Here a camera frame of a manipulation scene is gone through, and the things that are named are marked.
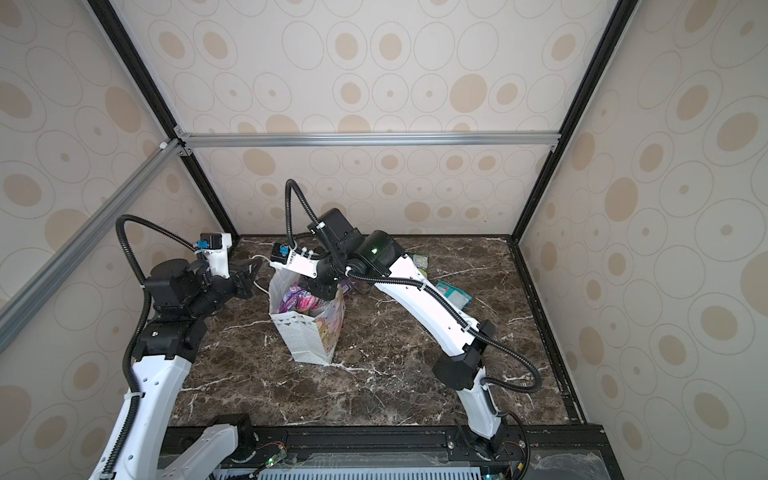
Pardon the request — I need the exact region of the large purple snack bag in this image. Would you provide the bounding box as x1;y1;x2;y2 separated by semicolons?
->
277;283;325;315

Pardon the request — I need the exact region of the white paper gift bag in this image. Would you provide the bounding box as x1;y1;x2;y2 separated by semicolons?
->
266;266;345;366

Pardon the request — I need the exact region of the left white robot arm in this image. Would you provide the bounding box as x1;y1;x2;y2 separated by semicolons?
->
91;258;262;479

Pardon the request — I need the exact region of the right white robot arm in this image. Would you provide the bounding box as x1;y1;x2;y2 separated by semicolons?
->
300;208;502;441

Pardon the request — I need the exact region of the small purple snack bag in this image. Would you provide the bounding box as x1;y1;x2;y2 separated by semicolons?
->
340;278;372;296

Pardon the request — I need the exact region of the far green snack bag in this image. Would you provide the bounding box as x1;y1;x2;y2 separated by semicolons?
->
410;253;429;277

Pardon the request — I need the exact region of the teal snack bag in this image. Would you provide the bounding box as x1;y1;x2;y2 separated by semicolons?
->
435;280;473;310

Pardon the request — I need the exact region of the diagonal aluminium left bar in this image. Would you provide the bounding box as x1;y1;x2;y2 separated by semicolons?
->
1;139;181;350

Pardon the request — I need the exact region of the horizontal aluminium back bar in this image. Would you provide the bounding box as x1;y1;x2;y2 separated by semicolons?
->
180;131;561;148

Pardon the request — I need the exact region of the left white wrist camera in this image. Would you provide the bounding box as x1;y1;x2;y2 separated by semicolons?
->
195;232;232;278

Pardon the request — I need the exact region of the left black corrugated cable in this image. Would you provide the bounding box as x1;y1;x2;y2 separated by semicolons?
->
98;214;198;480

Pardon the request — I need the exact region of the black corrugated cable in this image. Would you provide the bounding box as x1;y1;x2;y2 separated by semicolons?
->
98;214;198;480
284;178;544;395

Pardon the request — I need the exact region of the black left frame post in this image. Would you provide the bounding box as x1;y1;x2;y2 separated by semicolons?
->
87;0;241;246

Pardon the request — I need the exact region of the black frame post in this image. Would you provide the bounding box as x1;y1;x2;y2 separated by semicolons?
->
87;0;241;246
511;0;638;242

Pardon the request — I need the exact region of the right black corrugated cable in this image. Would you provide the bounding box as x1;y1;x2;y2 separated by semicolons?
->
284;178;544;395

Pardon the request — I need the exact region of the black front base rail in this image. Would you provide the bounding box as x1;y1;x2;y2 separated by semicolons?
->
105;423;625;480

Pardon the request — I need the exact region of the black right frame post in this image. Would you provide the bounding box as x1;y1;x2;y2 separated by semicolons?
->
511;0;638;242

